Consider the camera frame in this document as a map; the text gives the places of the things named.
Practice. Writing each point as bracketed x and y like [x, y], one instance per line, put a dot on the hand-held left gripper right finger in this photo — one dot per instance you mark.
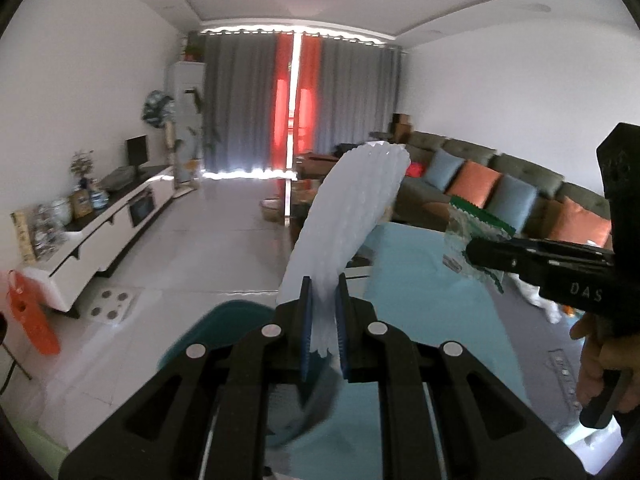
[342, 330]

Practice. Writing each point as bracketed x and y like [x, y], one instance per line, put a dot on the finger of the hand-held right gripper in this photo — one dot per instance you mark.
[510, 257]

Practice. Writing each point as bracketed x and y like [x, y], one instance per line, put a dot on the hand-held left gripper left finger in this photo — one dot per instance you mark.
[306, 325]

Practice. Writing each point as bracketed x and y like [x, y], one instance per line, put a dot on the clear green plastic wrapper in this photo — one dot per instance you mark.
[470, 225]

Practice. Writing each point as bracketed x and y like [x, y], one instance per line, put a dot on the white foam fruit net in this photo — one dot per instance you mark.
[350, 200]

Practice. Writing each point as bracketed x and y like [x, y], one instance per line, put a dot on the person's right hand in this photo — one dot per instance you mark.
[597, 357]

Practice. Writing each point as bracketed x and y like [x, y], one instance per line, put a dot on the orange cushion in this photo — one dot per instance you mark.
[580, 222]
[475, 184]

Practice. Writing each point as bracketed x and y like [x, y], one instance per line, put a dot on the brown cushion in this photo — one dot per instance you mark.
[552, 217]

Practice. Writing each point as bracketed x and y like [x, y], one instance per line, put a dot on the blue cushion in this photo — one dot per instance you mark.
[510, 199]
[442, 171]

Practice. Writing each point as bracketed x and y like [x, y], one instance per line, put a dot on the teal patterned tablecloth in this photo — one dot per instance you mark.
[425, 285]

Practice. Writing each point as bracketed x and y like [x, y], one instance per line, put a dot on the dark green sofa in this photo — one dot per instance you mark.
[525, 167]

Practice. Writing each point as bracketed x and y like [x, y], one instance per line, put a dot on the white power strip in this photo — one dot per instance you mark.
[565, 375]

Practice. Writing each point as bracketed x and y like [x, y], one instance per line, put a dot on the red cloth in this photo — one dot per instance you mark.
[412, 171]

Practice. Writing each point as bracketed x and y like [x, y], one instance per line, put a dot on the cardboard boxes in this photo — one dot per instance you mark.
[402, 125]

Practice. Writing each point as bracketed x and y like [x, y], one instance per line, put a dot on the white board with round discs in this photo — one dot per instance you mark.
[111, 304]

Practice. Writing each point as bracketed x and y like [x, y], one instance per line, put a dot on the grey and orange curtain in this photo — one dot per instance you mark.
[240, 105]
[355, 95]

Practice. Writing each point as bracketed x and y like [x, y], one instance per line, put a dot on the white tv cabinet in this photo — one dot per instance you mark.
[100, 230]

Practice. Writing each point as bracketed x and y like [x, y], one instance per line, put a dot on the black monitor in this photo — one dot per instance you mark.
[137, 150]

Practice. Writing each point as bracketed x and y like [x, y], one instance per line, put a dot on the white standing air conditioner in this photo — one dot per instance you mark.
[182, 110]

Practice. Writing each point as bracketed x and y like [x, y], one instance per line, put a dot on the fan with leaf-print cover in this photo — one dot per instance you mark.
[157, 107]

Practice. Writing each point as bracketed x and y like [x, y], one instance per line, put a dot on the orange plastic bag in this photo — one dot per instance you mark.
[32, 315]

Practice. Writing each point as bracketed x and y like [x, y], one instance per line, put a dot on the dried flower vase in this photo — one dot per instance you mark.
[81, 167]

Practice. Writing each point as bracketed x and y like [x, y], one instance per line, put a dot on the small potted plant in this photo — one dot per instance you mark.
[192, 50]

